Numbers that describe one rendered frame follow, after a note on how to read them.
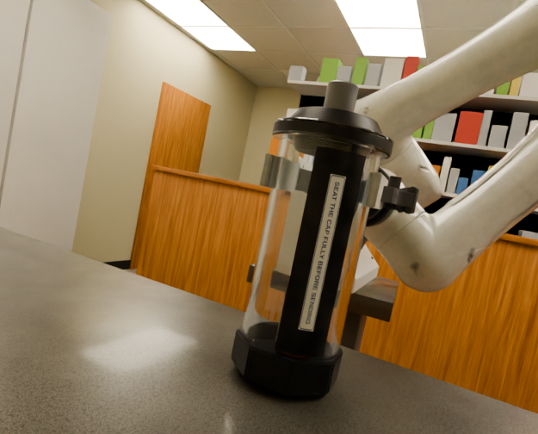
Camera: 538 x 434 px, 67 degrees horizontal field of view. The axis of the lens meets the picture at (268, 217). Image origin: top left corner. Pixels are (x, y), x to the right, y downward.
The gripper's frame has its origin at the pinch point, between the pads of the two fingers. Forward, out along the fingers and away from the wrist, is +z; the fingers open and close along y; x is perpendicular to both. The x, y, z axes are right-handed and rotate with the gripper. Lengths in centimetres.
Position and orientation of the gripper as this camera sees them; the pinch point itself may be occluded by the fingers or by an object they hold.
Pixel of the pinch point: (324, 181)
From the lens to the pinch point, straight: 38.1
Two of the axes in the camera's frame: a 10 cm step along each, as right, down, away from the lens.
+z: -3.7, -0.1, -9.3
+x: -2.0, 9.8, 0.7
